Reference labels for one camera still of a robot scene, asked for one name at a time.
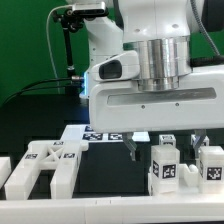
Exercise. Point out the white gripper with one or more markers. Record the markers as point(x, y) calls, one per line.
point(198, 103)

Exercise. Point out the white chair seat part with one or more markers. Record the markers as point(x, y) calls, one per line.
point(188, 180)

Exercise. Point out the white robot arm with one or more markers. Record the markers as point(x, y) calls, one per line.
point(141, 77)

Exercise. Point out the white tagged cube left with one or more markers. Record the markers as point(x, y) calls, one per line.
point(167, 139)

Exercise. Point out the white tagged cube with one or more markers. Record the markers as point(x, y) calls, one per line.
point(205, 142)
point(167, 139)

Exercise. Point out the white tagged cube right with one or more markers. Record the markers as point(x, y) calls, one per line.
point(205, 142)

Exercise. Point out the white front fence bar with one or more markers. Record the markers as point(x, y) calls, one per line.
point(119, 210)

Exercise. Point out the white fence bar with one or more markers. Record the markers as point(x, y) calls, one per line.
point(119, 210)
point(5, 170)

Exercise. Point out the white left fence bar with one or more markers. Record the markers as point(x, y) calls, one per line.
point(5, 170)

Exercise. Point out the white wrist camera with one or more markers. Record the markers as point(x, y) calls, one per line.
point(124, 66)

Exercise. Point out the white marker base plate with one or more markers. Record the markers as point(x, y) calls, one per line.
point(85, 132)

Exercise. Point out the white chair back frame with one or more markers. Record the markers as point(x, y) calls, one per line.
point(61, 156)

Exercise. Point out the black camera stand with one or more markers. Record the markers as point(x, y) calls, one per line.
point(70, 24)

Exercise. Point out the grey mounted camera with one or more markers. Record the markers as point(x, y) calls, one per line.
point(97, 9)

